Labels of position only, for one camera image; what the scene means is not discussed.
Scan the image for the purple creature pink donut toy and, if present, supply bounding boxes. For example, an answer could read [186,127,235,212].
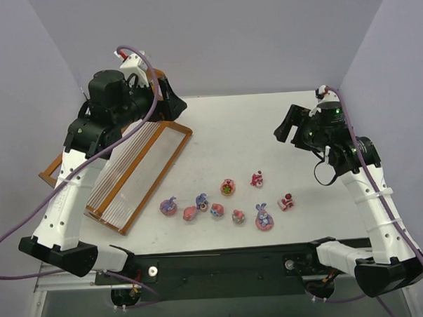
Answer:
[159,196,177,217]

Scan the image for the purple bunny pink ring toy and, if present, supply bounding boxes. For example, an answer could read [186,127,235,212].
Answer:
[255,203,274,231]

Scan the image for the orange tiered display shelf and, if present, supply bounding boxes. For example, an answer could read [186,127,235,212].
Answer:
[34,73,198,241]

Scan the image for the pink toy clear base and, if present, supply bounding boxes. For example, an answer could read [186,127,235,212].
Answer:
[231,209,246,224]

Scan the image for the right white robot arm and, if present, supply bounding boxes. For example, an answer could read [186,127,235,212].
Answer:
[274,102,423,297]

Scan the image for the pink blob toy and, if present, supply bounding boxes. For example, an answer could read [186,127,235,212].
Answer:
[182,205,198,222]

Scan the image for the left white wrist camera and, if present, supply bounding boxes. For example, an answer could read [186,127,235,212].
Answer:
[114,50,150,88]

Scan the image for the red pink bear toy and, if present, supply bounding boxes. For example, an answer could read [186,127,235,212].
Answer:
[250,170,264,188]

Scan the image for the purple bunny small toy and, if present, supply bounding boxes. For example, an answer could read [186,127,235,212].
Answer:
[195,193,209,212]

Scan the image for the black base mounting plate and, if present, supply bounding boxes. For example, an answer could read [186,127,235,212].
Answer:
[95,243,343,308]

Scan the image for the pink toy blue glasses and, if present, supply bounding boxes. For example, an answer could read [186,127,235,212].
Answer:
[210,203,224,218]

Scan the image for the pink bear green clover toy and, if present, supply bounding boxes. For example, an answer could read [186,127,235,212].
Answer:
[220,178,236,196]

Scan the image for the red white cake toy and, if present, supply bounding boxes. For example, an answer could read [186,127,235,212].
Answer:
[276,193,295,212]

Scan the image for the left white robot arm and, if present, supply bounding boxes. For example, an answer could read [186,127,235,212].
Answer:
[18,68,187,276]

